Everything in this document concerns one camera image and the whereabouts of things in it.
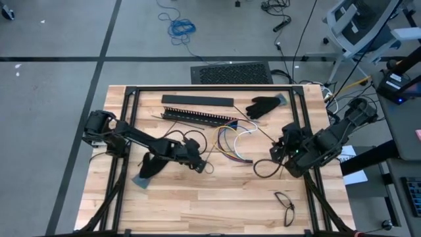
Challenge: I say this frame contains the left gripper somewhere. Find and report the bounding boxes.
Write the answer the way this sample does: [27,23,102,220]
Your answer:
[170,138,208,174]

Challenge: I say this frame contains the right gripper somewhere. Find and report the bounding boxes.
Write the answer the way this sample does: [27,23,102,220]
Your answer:
[270,122,318,178]

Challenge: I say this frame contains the black slotted cable raceway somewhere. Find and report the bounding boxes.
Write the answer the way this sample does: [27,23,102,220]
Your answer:
[160,105,239,128]

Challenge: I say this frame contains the black work glove grey cuff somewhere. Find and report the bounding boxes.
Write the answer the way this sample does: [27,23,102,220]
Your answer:
[132,149,174,190]
[245,93,289,120]

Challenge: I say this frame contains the black eyeglasses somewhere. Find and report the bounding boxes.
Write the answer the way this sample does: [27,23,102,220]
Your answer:
[274,191,296,228]

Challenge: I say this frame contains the black raceway cover strip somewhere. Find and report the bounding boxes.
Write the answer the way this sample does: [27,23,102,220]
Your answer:
[161,94,235,107]

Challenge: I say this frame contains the white paper sheet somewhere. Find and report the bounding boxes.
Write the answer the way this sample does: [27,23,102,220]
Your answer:
[335,144,369,186]

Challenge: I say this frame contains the black desk crossbar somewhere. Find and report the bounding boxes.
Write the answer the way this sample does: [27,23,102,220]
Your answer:
[340,140,401,177]

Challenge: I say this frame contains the black perforated case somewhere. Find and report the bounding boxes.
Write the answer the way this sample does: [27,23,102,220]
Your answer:
[190,61,275,86]

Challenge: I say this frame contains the grey desk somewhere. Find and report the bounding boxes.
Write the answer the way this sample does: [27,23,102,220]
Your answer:
[386,157,421,237]
[371,70,421,162]

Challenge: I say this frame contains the black box with labels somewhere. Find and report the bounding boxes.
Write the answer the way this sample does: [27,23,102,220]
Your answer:
[376,69,421,105]

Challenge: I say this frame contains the black keyboard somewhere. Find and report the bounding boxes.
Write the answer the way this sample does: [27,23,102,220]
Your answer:
[401,176,421,218]

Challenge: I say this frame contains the grey office chair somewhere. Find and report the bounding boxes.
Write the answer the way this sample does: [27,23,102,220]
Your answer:
[304,0,421,84]

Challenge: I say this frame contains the black stand pole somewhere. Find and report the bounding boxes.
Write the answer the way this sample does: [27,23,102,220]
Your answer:
[386,45,421,77]

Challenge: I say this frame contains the white floor cable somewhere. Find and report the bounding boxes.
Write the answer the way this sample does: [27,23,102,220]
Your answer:
[321,85,339,115]

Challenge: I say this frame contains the black coiled floor cable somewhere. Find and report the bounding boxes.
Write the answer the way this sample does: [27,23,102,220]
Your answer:
[271,68,293,85]

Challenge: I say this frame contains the black aluminium frame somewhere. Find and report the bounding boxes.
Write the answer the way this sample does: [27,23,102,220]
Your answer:
[80,84,355,237]

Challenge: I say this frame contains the yellow floor cable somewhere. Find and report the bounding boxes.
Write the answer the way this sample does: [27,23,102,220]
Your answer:
[328,76,373,99]

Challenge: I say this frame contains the thin black hanging cable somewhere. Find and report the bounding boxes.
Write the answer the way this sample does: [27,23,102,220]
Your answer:
[328,0,404,103]
[291,0,319,83]

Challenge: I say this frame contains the black floor cable bundle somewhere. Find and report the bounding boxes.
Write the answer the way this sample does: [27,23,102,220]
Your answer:
[260,0,293,33]

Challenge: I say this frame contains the blue coiled floor cable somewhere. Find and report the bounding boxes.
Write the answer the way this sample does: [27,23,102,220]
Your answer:
[155,0,198,47]

